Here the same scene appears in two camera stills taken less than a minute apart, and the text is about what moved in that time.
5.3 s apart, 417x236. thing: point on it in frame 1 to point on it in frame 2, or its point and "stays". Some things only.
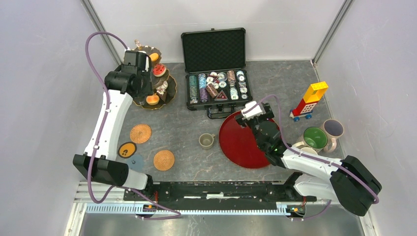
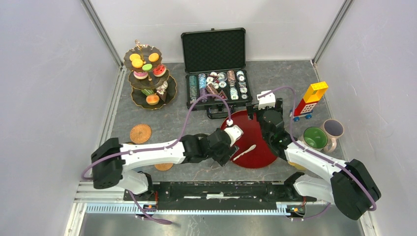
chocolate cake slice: x=163 y=94 stays
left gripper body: x=146 y=88 to x=222 y=157
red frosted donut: x=159 y=70 stays
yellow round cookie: x=154 y=56 stays
